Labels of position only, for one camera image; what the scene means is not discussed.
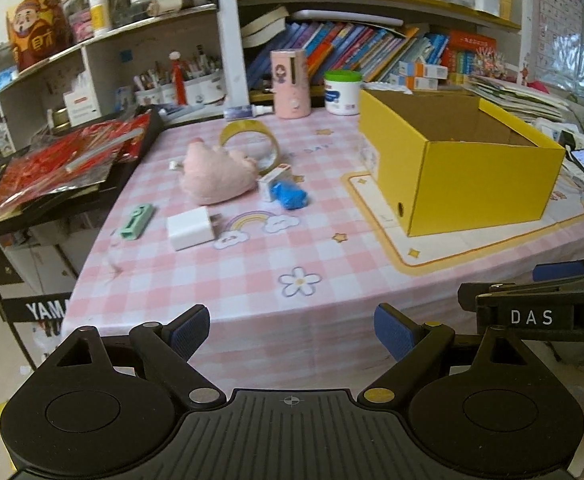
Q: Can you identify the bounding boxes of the yellow cardboard box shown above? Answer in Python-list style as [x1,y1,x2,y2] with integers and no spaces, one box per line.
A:
[358,87,567,238]

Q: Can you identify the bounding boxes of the red doll figure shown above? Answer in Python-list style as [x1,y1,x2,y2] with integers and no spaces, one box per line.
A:
[168,50,187,106]

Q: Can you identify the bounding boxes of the white jar green lid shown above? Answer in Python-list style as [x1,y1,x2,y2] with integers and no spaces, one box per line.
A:
[323,70,363,117]

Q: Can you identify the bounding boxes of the red book box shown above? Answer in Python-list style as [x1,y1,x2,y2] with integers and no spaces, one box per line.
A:
[446,30,498,78]

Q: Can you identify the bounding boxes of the pink wall chart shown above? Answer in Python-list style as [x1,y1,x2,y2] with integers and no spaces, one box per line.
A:
[536,0,584,86]

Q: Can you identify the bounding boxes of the pink plush toy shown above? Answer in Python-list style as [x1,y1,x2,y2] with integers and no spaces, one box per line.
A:
[168,139,260,206]

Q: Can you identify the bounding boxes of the white bottle yellow label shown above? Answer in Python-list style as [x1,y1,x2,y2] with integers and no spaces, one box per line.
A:
[88,0,112,36]

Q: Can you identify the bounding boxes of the pink checkered tablecloth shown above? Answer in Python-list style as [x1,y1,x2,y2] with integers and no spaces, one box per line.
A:
[62,105,584,376]

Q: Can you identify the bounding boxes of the red packets in plastic bag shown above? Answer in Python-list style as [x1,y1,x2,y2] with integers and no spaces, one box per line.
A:
[0,112,153,211]

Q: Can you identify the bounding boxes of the grey flat laptop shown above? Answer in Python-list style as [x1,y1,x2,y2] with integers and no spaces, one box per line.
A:
[292,9,405,29]

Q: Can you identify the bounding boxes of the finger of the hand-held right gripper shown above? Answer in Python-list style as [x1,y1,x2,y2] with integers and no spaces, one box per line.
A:
[458,271,584,311]
[532,258,584,282]

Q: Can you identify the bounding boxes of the white charger adapter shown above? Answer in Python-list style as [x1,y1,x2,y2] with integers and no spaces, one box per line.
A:
[166,211,223,252]

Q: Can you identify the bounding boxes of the stack of magazines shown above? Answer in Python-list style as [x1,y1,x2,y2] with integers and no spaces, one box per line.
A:
[464,72,580,126]

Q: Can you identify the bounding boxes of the glass jar white lid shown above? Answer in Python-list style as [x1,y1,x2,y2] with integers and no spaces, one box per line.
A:
[129,0,155,23]

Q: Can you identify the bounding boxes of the black keyboard stand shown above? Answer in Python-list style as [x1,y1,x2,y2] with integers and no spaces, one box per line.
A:
[0,237,75,376]

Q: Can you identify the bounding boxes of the small spray bottle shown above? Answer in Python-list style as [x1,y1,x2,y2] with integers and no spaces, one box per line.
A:
[223,104,276,122]

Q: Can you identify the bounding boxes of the pink cylindrical humidifier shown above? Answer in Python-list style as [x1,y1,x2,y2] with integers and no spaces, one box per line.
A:
[270,49,313,120]

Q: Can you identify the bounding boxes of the white pen cup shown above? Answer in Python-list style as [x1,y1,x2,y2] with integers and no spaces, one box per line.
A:
[134,85,165,107]
[182,72,225,106]

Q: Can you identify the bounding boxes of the bunch of pens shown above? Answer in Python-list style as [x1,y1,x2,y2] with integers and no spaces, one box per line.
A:
[132,62,167,90]
[184,45,223,81]

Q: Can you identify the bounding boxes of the blue toy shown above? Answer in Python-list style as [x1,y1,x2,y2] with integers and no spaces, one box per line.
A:
[271,181,309,210]

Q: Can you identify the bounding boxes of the mint green small device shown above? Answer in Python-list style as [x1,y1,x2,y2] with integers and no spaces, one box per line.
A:
[120,203,154,241]

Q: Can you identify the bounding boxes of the thick white-paged book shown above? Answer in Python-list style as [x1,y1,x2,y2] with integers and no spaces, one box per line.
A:
[241,12,287,33]
[242,25,287,49]

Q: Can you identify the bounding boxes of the row of colourful books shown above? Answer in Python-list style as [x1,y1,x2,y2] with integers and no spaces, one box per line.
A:
[244,20,452,96]

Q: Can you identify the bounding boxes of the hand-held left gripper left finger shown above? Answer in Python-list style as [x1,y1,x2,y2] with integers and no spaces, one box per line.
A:
[37,304,226,409]

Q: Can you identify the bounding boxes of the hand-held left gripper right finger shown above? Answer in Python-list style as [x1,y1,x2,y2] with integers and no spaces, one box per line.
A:
[358,303,552,406]

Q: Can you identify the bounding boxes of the orange cartoon figure bag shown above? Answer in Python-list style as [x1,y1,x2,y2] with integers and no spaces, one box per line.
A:
[6,0,75,73]

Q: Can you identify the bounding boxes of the pink package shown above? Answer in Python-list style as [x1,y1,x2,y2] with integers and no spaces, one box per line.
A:
[69,10,95,43]

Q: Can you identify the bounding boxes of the white red tissue box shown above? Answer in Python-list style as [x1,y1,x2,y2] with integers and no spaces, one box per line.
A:
[63,87,103,127]

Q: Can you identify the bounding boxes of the yellow tape roll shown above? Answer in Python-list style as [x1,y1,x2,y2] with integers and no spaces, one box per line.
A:
[219,119,281,171]

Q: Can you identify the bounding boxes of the white bookshelf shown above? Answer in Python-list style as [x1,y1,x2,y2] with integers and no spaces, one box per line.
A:
[0,0,522,161]

